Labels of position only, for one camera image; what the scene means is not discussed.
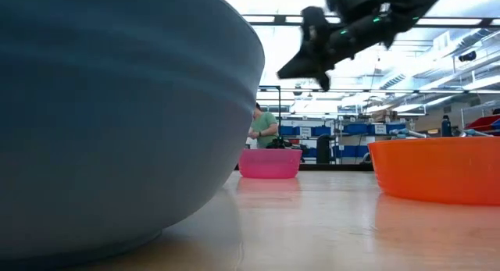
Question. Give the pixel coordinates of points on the blue storage bin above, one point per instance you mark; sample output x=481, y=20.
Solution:
x=286, y=130
x=351, y=151
x=302, y=131
x=390, y=128
x=355, y=129
x=322, y=130

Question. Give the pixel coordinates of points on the person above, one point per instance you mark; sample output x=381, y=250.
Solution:
x=265, y=128

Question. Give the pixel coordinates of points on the orange plastic bowl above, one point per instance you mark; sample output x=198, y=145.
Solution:
x=437, y=169

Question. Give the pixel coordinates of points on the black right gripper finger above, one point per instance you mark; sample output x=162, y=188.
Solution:
x=301, y=68
x=325, y=81

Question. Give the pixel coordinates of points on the large blue plastic bowl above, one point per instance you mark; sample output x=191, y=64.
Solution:
x=117, y=118

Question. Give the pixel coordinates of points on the dark blue bottle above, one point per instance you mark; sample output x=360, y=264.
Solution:
x=446, y=127

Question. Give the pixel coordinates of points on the black office chair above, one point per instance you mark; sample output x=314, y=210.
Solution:
x=323, y=149

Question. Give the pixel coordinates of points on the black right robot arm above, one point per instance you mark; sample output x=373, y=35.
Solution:
x=414, y=5

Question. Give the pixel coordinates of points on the pink plastic bowl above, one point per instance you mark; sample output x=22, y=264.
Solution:
x=269, y=163

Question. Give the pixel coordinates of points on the black ceiling camera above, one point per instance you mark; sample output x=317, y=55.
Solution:
x=467, y=56

